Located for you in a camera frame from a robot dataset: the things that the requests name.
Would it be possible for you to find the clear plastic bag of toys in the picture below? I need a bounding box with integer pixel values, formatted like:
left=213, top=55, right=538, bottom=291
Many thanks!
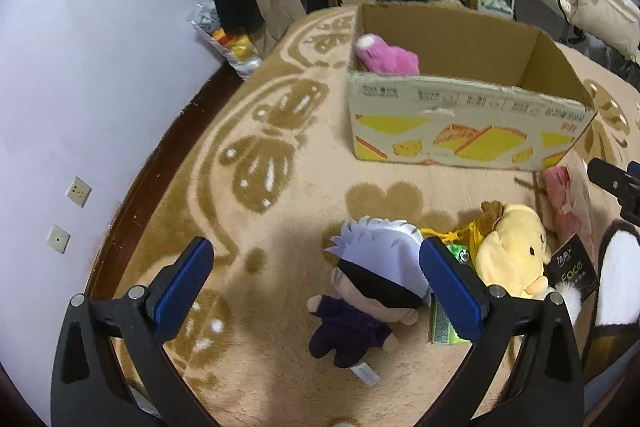
left=187, top=2, right=263, bottom=80

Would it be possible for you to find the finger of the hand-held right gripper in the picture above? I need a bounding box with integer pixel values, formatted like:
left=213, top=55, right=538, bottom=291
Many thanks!
left=587, top=158, right=640, bottom=224

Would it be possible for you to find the black packet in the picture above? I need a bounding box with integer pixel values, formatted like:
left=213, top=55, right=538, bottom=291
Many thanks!
left=545, top=234, right=601, bottom=303

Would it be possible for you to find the green tissue pack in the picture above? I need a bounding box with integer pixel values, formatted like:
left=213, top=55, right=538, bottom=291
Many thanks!
left=429, top=241, right=475, bottom=347

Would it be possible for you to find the pink packaged cloth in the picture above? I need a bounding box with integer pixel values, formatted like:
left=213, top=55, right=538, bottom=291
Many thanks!
left=542, top=154, right=596, bottom=245

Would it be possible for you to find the white-haired plush doll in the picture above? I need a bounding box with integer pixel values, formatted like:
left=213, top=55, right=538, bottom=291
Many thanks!
left=307, top=216, right=433, bottom=385

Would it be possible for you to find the white furry plush toy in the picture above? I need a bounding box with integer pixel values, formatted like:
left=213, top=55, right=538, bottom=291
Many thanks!
left=555, top=282, right=583, bottom=323

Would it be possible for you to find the printed cardboard box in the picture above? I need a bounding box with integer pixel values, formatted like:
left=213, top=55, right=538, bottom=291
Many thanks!
left=346, top=2, right=599, bottom=172

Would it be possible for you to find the yellow tassel charm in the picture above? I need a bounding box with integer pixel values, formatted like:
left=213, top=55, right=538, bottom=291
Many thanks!
left=420, top=222, right=483, bottom=253

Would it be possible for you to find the brown and white slipper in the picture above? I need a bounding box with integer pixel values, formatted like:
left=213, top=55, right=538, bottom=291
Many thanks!
left=582, top=223, right=640, bottom=383

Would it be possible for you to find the white wall socket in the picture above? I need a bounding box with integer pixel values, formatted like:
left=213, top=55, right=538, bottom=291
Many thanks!
left=46, top=224, right=71, bottom=254
left=66, top=177, right=92, bottom=208

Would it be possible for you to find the light blue cloth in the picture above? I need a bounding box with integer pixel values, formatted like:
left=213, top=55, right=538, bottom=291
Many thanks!
left=582, top=359, right=636, bottom=418

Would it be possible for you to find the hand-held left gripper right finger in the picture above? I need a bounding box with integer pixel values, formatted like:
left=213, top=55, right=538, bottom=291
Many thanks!
left=419, top=236, right=586, bottom=427

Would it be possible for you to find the yellow plush toy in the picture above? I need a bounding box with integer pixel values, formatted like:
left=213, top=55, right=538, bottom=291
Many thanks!
left=474, top=201, right=553, bottom=299

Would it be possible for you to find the pink plush toy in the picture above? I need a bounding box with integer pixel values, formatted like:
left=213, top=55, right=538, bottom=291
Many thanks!
left=354, top=33, right=421, bottom=76

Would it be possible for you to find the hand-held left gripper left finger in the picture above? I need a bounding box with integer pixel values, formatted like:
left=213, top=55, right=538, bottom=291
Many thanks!
left=50, top=236, right=221, bottom=427

